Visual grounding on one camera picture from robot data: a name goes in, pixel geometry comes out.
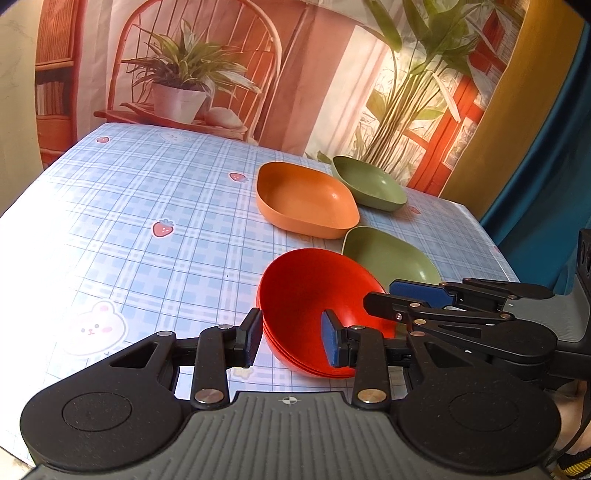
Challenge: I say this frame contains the deep green bowl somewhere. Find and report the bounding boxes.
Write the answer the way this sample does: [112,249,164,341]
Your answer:
[331,155,408,212]

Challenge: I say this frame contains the shallow green plate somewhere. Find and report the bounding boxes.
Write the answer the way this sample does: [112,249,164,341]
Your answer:
[342,226,443,287]

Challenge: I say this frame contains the orange bowl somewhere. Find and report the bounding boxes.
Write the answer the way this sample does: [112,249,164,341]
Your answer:
[256,161,360,240]

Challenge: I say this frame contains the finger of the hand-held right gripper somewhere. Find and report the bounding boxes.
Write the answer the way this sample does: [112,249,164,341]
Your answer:
[363,292,558,366]
[389,277,555,311]

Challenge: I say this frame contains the blue checked tablecloth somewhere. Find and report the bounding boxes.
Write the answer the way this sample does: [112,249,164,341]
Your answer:
[0,122,522,464]

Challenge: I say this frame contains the person's right forearm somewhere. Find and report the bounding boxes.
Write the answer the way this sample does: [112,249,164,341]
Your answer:
[554,382,591,455]

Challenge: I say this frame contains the yellow black cable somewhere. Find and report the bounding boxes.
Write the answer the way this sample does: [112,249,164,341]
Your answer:
[553,450,591,480]

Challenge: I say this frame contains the printed plant backdrop cloth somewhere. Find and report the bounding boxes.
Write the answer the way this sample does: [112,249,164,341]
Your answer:
[34,0,532,195]

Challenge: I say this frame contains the red bowl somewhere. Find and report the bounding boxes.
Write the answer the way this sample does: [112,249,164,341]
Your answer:
[263,323,357,381]
[257,248,399,370]
[259,309,358,376]

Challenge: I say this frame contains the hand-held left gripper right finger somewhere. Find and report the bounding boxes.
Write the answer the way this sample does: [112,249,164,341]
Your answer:
[321,309,467,411]

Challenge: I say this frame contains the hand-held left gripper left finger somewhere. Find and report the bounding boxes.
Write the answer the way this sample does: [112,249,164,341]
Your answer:
[109,308,263,411]

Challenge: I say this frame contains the blue curtain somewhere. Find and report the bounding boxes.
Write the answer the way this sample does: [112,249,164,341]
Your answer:
[479,44,591,294]

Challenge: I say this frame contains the yellow curtain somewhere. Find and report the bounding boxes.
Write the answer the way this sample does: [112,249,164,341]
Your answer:
[440,0,588,219]

